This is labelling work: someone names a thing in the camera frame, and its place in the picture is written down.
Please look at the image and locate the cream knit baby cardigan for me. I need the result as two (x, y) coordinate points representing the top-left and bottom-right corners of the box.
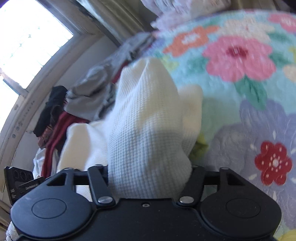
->
(57, 57), (203, 199)

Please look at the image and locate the pale printed cream garment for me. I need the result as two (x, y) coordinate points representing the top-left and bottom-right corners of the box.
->
(32, 148), (60, 179)

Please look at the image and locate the red garment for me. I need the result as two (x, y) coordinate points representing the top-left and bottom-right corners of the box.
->
(41, 111), (90, 178)

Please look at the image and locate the dark brown garment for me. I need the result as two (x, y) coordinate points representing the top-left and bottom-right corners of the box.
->
(37, 105), (63, 149)

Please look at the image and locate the black garment on cushion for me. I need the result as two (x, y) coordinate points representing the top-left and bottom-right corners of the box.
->
(33, 85), (68, 137)

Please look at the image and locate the grey cloth garment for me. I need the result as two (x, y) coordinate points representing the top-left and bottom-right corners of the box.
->
(64, 32), (154, 121)

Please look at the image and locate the floral quilted bedspread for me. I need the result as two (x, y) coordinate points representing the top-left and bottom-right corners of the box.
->
(146, 10), (295, 240)

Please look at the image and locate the gold satin curtain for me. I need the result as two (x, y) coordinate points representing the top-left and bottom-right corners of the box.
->
(78, 0), (152, 44)

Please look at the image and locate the pink patterned white blanket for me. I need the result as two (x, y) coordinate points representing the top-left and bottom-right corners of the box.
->
(142, 0), (231, 30)

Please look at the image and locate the wooden window frame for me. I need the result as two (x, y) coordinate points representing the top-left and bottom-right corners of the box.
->
(0, 0), (105, 202)

